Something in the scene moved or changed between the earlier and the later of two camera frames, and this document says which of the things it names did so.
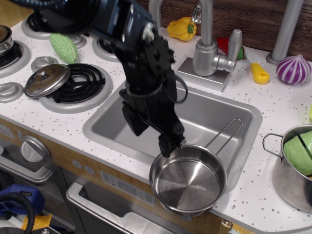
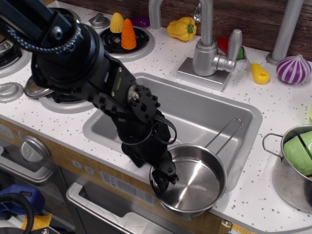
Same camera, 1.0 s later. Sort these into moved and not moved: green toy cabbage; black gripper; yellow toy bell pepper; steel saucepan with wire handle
Moved: black gripper
Not moved: yellow toy bell pepper; green toy cabbage; steel saucepan with wire handle
